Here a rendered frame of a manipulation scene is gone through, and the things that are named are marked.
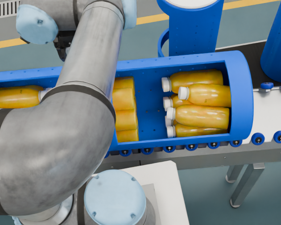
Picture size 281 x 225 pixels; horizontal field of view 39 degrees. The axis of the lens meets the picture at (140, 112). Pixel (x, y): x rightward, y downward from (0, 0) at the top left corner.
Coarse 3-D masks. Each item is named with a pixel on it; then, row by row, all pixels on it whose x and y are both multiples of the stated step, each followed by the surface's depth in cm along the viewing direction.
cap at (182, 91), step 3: (180, 87) 120; (183, 87) 120; (180, 90) 120; (183, 90) 119; (180, 93) 120; (183, 93) 119; (180, 96) 120; (183, 96) 120; (180, 99) 121; (183, 99) 121
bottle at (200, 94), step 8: (192, 88) 119; (200, 88) 119; (208, 88) 119; (216, 88) 120; (224, 88) 120; (192, 96) 119; (200, 96) 119; (208, 96) 119; (216, 96) 119; (224, 96) 119; (200, 104) 121; (208, 104) 121; (216, 104) 121; (224, 104) 121
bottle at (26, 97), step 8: (16, 88) 127; (24, 88) 127; (32, 88) 127; (0, 96) 125; (8, 96) 125; (16, 96) 125; (24, 96) 125; (32, 96) 125; (40, 96) 127; (0, 104) 126; (8, 104) 126; (16, 104) 126; (24, 104) 126; (32, 104) 127
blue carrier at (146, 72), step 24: (0, 72) 123; (24, 72) 121; (48, 72) 119; (120, 72) 134; (144, 72) 135; (168, 72) 135; (240, 72) 113; (144, 96) 140; (168, 96) 140; (240, 96) 112; (144, 120) 139; (240, 120) 114; (120, 144) 119; (144, 144) 120; (168, 144) 122
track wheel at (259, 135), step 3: (258, 132) 132; (252, 135) 132; (255, 135) 131; (258, 135) 131; (261, 135) 131; (252, 138) 132; (255, 138) 132; (258, 138) 132; (261, 138) 132; (264, 138) 132; (252, 141) 132; (255, 141) 132; (258, 141) 132; (261, 141) 132; (255, 144) 133; (258, 144) 133
